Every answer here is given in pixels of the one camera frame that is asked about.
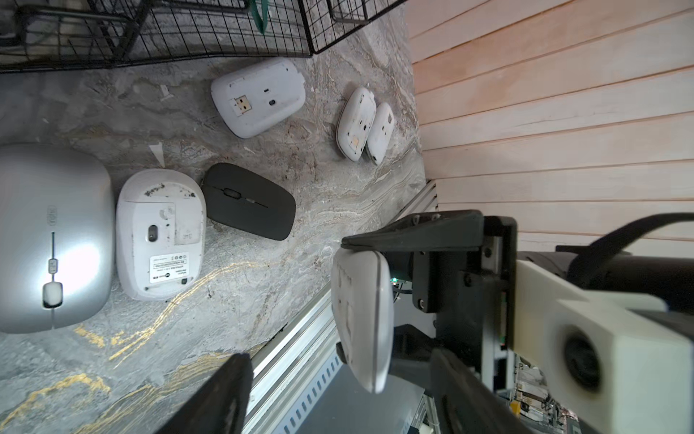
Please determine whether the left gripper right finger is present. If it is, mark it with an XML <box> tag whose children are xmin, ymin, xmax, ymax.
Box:
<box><xmin>430</xmin><ymin>348</ymin><xmax>530</xmax><ymax>434</ymax></box>

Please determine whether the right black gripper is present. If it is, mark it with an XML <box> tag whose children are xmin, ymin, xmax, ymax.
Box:
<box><xmin>336</xmin><ymin>210</ymin><xmax>517</xmax><ymax>391</ymax></box>

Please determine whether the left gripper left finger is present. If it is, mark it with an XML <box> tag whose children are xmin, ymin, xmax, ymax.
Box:
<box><xmin>157</xmin><ymin>354</ymin><xmax>253</xmax><ymax>434</ymax></box>

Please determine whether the white mouse with label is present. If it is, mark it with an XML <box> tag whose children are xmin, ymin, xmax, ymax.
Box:
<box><xmin>116</xmin><ymin>169</ymin><xmax>207</xmax><ymax>301</ymax></box>

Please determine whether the small white mouse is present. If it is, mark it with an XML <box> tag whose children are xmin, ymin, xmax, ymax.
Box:
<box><xmin>336</xmin><ymin>87</ymin><xmax>377</xmax><ymax>162</ymax></box>

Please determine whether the black mouse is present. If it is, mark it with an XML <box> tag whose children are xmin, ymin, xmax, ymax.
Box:
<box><xmin>202</xmin><ymin>163</ymin><xmax>296</xmax><ymax>241</ymax></box>

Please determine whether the silver computer mouse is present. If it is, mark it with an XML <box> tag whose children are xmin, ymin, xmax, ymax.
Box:
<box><xmin>1</xmin><ymin>144</ymin><xmax>115</xmax><ymax>334</ymax></box>

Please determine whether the white mouse with usb dongle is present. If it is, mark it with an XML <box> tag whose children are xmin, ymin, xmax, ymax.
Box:
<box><xmin>211</xmin><ymin>57</ymin><xmax>307</xmax><ymax>139</ymax></box>

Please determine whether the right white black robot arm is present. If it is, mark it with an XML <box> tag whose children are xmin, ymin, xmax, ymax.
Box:
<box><xmin>331</xmin><ymin>210</ymin><xmax>693</xmax><ymax>393</ymax></box>

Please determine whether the black wire basket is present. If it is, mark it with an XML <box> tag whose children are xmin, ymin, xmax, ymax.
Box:
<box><xmin>1</xmin><ymin>0</ymin><xmax>400</xmax><ymax>73</ymax></box>

